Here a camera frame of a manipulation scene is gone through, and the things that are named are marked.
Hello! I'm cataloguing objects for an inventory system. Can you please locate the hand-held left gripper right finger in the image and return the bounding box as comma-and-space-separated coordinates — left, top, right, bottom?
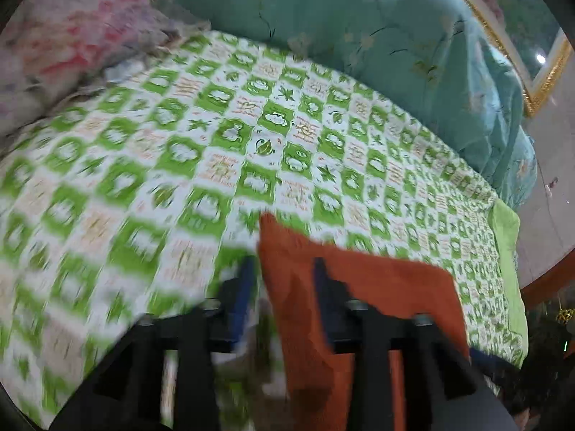
313, 258, 479, 431

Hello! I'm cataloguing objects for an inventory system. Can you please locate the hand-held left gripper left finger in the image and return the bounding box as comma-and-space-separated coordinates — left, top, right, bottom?
49, 256, 257, 431

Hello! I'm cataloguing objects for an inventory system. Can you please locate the orange knitted sweater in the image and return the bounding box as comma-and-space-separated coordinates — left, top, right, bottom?
257, 213, 470, 431

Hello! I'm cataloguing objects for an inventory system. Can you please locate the green checked bed sheet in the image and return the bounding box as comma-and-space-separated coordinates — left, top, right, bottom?
0, 31, 528, 431

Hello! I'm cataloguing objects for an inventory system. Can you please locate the lime green cloth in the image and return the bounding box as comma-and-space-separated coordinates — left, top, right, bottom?
487, 200, 531, 366

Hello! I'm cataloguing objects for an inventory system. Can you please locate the lavender floral cloth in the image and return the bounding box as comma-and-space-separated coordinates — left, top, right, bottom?
103, 4, 212, 84

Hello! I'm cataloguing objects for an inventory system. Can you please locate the teal floral quilt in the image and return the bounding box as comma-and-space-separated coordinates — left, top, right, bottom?
164, 0, 537, 209

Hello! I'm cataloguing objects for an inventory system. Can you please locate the pink floral pillow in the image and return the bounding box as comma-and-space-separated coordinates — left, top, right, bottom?
0, 0, 180, 140

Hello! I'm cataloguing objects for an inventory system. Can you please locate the gold framed picture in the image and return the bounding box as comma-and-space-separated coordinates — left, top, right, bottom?
429, 0, 574, 117

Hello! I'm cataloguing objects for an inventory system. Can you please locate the wooden bed frame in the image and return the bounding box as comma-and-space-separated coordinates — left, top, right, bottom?
520, 264, 575, 307

